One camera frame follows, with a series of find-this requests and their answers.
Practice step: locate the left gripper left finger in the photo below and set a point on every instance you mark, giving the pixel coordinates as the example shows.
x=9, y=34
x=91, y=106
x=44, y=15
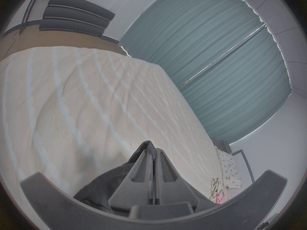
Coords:
x=134, y=193

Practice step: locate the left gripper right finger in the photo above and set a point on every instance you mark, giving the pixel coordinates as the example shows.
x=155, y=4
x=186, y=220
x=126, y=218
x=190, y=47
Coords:
x=174, y=188

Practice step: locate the black T-shirt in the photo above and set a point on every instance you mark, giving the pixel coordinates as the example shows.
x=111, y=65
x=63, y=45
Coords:
x=103, y=183

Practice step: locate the pile of clothes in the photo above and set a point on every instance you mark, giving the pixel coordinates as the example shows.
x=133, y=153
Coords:
x=218, y=193

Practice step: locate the bed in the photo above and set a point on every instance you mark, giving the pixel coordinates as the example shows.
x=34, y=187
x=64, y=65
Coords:
x=96, y=104

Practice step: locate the white printed pillow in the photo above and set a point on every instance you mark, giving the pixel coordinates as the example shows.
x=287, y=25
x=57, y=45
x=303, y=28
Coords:
x=229, y=169

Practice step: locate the grey bedside table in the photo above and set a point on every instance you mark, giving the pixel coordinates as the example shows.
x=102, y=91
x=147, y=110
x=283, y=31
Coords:
x=224, y=146

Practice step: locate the black chest of drawers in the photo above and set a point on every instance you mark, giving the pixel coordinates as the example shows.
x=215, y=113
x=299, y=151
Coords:
x=72, y=11

